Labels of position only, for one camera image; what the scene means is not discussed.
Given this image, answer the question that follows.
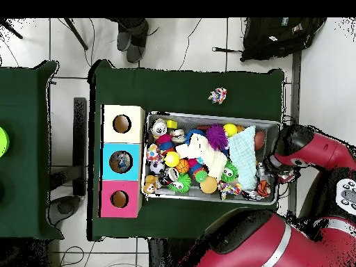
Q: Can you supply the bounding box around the cream knitted cloth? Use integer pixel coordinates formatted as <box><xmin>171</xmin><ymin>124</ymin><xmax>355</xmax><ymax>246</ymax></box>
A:
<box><xmin>175</xmin><ymin>133</ymin><xmax>229</xmax><ymax>180</ymax></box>

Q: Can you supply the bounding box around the purple spiky ball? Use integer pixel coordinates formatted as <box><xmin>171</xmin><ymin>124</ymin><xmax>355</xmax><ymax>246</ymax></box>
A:
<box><xmin>205</xmin><ymin>124</ymin><xmax>229</xmax><ymax>152</ymax></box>

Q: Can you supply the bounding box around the colourful patchwork cloth scrap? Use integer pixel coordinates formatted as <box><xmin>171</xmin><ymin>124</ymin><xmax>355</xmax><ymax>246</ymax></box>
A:
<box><xmin>208</xmin><ymin>87</ymin><xmax>228</xmax><ymax>105</ymax></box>

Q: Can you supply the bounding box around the colourful polka dot cloth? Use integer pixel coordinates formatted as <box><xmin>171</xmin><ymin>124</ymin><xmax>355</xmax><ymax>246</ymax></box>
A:
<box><xmin>218</xmin><ymin>180</ymin><xmax>243</xmax><ymax>200</ymax></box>

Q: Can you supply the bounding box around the mint green knitted cloth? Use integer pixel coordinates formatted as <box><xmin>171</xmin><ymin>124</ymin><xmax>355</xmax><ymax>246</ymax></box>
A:
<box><xmin>227</xmin><ymin>125</ymin><xmax>259</xmax><ymax>193</ymax></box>

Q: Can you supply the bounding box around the wooden box with three holes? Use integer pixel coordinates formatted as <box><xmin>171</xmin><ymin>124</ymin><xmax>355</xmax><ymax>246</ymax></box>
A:
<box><xmin>99</xmin><ymin>104</ymin><xmax>146</xmax><ymax>219</ymax></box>

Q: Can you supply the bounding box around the clear mesh bin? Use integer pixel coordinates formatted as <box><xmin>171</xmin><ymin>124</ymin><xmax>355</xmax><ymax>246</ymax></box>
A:
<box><xmin>142</xmin><ymin>111</ymin><xmax>282</xmax><ymax>207</ymax></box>

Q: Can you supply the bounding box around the small orange basketball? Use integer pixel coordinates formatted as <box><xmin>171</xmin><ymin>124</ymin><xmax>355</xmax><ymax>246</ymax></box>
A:
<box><xmin>175</xmin><ymin>159</ymin><xmax>191</xmax><ymax>175</ymax></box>

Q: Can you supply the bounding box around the dark green table cloth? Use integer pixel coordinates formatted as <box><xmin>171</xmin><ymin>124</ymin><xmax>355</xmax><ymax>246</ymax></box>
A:
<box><xmin>88</xmin><ymin>59</ymin><xmax>286</xmax><ymax>243</ymax></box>
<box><xmin>0</xmin><ymin>60</ymin><xmax>61</xmax><ymax>241</ymax></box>

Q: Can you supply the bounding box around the small brown football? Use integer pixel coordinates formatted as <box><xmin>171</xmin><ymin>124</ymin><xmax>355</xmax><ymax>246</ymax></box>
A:
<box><xmin>254</xmin><ymin>130</ymin><xmax>267</xmax><ymax>151</ymax></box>

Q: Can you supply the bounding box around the grey plastic toy robot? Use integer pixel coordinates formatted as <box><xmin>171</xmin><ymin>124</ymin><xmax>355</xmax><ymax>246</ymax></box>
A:
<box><xmin>256</xmin><ymin>162</ymin><xmax>271</xmax><ymax>181</ymax></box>

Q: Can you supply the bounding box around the black backpack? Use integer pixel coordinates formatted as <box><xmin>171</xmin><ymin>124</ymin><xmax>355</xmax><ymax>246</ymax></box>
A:
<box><xmin>240</xmin><ymin>17</ymin><xmax>328</xmax><ymax>62</ymax></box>

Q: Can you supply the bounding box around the green round object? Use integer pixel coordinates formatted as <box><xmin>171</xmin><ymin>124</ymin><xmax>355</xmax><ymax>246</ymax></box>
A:
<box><xmin>0</xmin><ymin>125</ymin><xmax>10</xmax><ymax>159</ymax></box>

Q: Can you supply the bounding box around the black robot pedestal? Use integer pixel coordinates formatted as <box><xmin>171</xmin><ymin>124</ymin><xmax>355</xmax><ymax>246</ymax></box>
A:
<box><xmin>145</xmin><ymin>238</ymin><xmax>204</xmax><ymax>267</ymax></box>

